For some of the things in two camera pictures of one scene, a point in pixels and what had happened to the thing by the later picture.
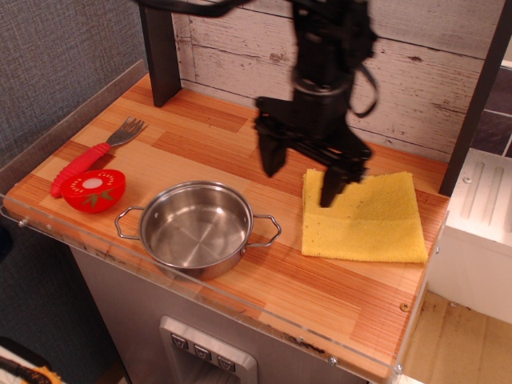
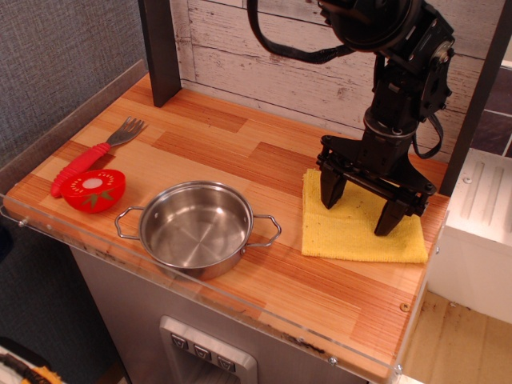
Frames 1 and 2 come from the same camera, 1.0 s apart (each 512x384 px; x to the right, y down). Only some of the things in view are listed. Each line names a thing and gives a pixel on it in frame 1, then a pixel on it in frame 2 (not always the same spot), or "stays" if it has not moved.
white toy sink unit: (473, 264) stays
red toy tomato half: (94, 190) stays
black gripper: (316, 122) to (381, 162)
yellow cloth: (378, 220) stays
